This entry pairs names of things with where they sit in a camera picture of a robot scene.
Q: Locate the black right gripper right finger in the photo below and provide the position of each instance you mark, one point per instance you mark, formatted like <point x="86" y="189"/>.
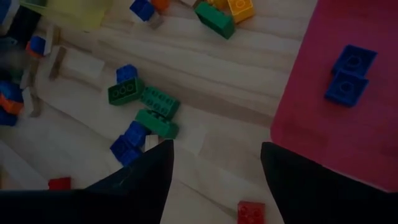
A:
<point x="311" y="199"/>

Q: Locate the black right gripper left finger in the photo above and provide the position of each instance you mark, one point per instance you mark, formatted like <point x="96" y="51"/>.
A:
<point x="140" y="193"/>

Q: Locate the green plastic brick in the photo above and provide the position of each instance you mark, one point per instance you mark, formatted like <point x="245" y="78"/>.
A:
<point x="214" y="20"/>
<point x="160" y="102"/>
<point x="157" y="124"/>
<point x="126" y="91"/>

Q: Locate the small blue plastic brick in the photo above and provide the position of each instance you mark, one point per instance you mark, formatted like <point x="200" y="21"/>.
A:
<point x="127" y="73"/>
<point x="345" y="88"/>
<point x="354" y="60"/>

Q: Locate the small orange block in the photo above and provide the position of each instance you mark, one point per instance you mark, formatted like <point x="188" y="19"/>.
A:
<point x="160" y="3"/>

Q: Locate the yellow plastic brick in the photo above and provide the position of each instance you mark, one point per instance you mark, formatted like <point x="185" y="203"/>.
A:
<point x="241" y="9"/>
<point x="219" y="3"/>

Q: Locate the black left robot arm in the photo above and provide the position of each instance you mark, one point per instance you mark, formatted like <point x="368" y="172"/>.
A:
<point x="26" y="25"/>

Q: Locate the wooden block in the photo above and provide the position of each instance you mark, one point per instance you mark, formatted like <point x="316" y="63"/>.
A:
<point x="29" y="101"/>
<point x="152" y="141"/>
<point x="156" y="21"/>

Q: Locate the pink translucent plastic bin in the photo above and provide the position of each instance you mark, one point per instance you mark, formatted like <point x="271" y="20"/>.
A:
<point x="342" y="133"/>

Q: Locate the orange plastic brick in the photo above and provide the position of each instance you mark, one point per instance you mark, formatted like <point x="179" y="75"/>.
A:
<point x="11" y="105"/>
<point x="31" y="53"/>

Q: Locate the yellow translucent plastic bin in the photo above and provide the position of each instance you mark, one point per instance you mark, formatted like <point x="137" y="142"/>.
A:
<point x="77" y="12"/>

